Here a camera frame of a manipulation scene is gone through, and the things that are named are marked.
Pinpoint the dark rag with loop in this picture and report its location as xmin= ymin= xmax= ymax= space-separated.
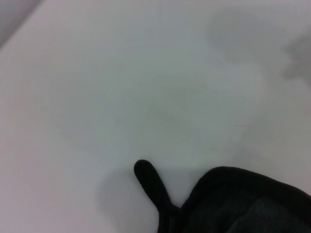
xmin=133 ymin=159 xmax=311 ymax=233

